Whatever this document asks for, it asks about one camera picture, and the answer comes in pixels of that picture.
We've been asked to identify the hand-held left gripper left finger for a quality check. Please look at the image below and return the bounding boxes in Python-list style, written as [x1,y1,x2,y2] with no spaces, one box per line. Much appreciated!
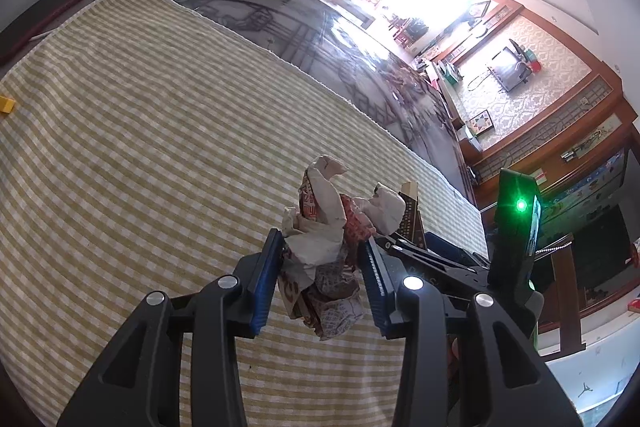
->
[56,228,286,427]

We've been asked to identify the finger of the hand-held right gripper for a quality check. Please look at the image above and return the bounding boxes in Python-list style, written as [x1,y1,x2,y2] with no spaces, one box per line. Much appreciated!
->
[387,242,471,293]
[424,234,488,275]

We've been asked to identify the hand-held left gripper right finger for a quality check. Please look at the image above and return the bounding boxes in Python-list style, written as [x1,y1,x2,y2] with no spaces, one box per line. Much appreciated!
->
[361,237,583,427]

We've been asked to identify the dark cigarette box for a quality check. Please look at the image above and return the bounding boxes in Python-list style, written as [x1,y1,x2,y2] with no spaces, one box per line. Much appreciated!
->
[397,179,427,249]

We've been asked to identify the red white wrapper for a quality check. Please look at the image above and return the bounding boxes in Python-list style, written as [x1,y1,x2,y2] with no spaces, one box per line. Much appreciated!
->
[280,155,407,342]

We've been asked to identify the colourful door poster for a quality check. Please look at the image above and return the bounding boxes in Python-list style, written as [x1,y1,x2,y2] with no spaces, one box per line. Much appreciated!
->
[537,149,631,233]

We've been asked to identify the framed geometric picture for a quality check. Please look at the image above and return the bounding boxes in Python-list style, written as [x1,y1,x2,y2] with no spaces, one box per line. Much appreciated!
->
[467,110,496,138]

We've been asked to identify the television cabinet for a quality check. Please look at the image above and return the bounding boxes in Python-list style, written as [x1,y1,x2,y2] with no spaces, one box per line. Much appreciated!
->
[422,57,483,152]

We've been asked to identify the yellow striped mat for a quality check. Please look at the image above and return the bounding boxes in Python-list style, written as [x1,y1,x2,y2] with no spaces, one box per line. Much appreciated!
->
[0,0,488,427]

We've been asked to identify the wooden dining chairs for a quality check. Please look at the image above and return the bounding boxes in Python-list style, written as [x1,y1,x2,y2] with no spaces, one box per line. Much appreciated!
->
[390,14,426,52]

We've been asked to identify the dark red phone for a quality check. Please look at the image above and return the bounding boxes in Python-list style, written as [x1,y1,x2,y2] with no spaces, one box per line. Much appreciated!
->
[0,0,86,65]

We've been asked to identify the hanging wall scroll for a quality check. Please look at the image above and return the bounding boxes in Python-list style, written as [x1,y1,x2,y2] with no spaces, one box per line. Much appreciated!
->
[560,117,626,162]

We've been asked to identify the wall television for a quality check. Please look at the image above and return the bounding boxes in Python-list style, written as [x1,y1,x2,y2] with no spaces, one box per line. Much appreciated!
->
[487,41,532,94]

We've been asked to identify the wall shelf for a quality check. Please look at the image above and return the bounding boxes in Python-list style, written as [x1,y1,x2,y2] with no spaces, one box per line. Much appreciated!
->
[517,49,546,78]

